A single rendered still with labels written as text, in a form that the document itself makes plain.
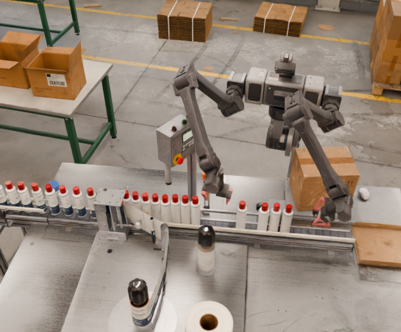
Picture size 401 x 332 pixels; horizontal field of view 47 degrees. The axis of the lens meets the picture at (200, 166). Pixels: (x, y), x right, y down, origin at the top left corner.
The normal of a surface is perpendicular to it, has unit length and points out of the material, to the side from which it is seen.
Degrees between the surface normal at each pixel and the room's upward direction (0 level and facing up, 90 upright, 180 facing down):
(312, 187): 90
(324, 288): 0
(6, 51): 90
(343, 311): 0
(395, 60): 93
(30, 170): 0
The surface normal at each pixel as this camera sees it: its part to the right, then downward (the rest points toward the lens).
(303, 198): 0.04, 0.66
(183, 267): 0.00, -0.75
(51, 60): -0.21, 0.64
